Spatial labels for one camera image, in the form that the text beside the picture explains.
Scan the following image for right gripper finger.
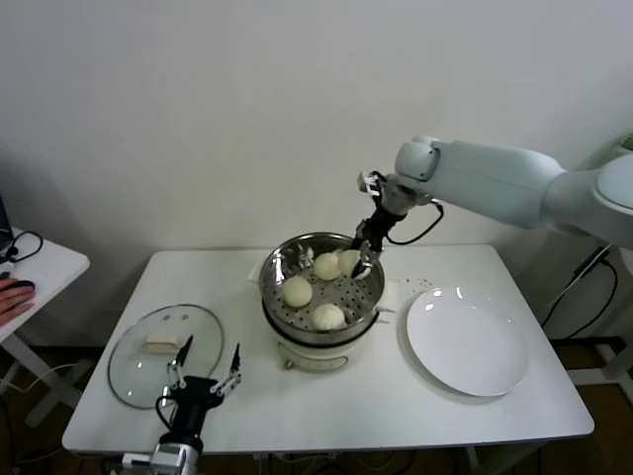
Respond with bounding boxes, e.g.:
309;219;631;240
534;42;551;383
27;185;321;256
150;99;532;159
349;221;368;253
351;244;385;281

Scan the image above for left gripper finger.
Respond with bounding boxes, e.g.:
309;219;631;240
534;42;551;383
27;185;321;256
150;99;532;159
210;342;243;397
165;334;195;390

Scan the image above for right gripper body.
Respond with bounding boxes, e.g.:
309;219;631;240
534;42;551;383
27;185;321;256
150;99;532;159
363;175;421;248

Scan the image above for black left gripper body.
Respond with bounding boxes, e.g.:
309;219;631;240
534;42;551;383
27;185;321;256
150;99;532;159
172;377;228;436

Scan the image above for white steamed baozi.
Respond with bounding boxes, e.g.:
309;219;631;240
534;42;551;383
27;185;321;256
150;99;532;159
315;252;342;282
337;249;365;276
281;276;314;308
312;303;346;332

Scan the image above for stainless steel steamer basket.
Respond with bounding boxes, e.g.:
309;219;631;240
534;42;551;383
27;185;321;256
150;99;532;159
245;231;400;347

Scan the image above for bare person hand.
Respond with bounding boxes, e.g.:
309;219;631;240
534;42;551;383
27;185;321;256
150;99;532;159
0;277;37;327

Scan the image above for white table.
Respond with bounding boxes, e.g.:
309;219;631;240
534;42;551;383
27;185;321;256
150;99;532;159
61;242;594;456

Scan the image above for cream electric cooking pot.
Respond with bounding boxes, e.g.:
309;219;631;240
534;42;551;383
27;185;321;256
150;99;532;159
261;296;397;372

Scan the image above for white round plate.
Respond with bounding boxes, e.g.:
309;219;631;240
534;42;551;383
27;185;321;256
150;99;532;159
405;285;530;397

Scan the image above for white side desk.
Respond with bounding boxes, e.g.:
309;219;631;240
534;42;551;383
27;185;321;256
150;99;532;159
0;226;95;429

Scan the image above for glass lid with cream handle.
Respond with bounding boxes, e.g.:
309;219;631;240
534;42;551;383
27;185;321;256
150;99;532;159
107;304;225;410

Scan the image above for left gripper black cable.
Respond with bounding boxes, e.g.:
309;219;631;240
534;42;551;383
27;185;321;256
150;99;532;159
155;394;180;431

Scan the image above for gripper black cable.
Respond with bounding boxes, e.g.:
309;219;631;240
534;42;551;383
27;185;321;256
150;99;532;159
155;394;180;431
384;197;445;246

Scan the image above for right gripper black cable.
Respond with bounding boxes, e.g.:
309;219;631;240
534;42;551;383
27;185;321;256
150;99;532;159
384;197;445;246

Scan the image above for white floor cable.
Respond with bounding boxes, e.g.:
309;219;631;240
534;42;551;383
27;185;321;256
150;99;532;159
0;363;80;393

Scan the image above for thin black desk cable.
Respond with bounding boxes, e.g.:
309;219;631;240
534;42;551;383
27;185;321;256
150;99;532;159
0;231;45;268

